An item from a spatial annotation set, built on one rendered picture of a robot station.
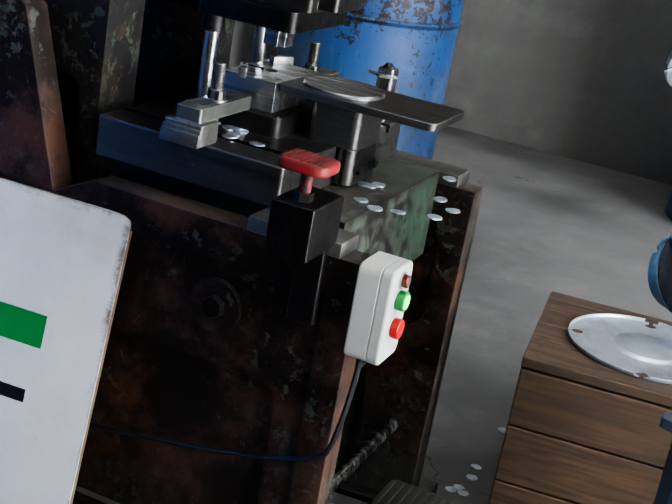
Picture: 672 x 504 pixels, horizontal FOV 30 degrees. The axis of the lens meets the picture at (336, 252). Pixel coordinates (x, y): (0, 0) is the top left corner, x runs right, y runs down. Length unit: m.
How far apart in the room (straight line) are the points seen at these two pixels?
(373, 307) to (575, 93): 3.63
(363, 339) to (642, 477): 0.75
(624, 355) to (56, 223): 1.03
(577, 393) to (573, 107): 3.11
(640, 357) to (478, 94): 3.13
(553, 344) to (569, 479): 0.24
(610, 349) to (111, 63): 1.02
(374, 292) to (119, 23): 0.56
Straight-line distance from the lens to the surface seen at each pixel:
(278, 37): 1.90
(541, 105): 5.24
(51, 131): 1.86
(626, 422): 2.20
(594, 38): 5.16
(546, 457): 2.24
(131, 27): 1.90
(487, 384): 2.91
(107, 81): 1.88
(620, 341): 2.33
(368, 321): 1.64
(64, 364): 1.86
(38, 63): 1.85
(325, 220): 1.58
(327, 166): 1.53
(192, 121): 1.74
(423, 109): 1.85
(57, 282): 1.85
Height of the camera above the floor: 1.17
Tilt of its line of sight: 19 degrees down
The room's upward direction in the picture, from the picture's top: 10 degrees clockwise
